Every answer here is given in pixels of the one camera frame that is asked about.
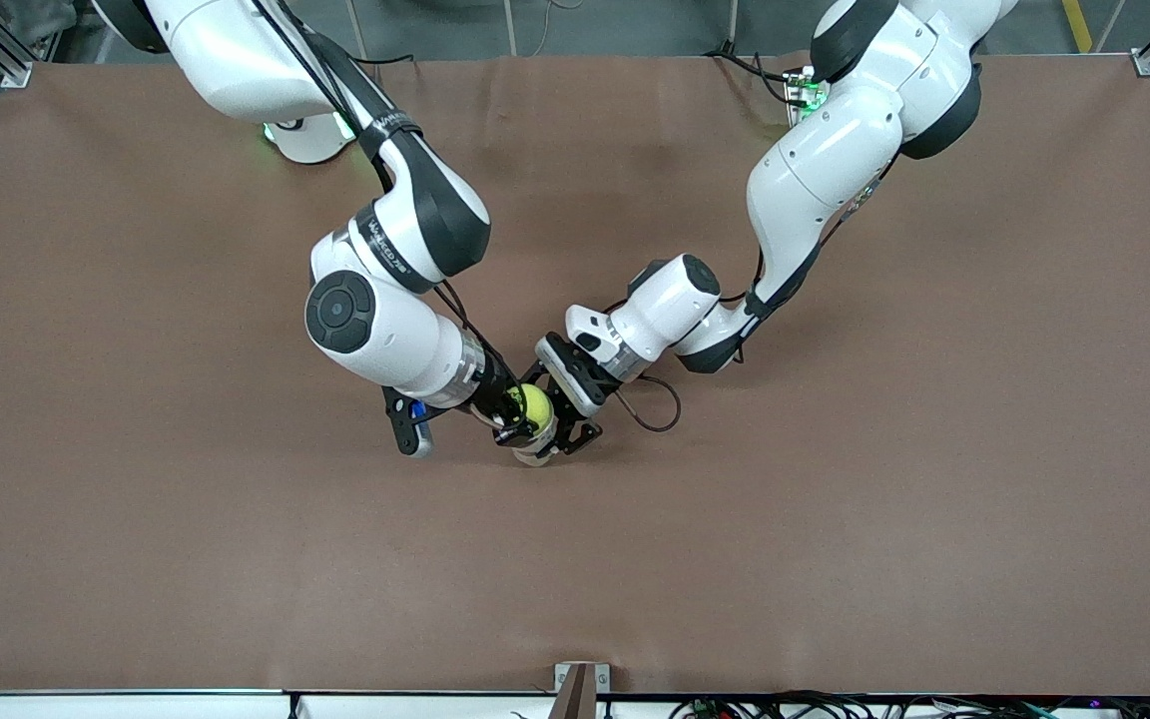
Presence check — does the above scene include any black cable bundle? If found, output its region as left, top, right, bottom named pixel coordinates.
left=670, top=689, right=1150, bottom=719

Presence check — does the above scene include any white table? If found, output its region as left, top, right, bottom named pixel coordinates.
left=0, top=689, right=1150, bottom=719

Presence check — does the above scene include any metal bracket with brown post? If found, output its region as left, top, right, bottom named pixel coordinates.
left=553, top=661, right=612, bottom=719

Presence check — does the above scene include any blue white Wilson ball can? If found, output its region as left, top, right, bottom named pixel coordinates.
left=511, top=424, right=576, bottom=468

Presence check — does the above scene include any black left arm base cable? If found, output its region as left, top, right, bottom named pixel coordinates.
left=703, top=48, right=806, bottom=106

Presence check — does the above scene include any thin grey floor cable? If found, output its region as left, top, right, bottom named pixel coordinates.
left=510, top=0, right=586, bottom=58

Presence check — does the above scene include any yellow Roland Garros tennis ball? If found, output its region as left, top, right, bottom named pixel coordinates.
left=515, top=383, right=556, bottom=430

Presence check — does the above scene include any brown table cover sheet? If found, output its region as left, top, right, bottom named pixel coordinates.
left=0, top=50, right=1150, bottom=697

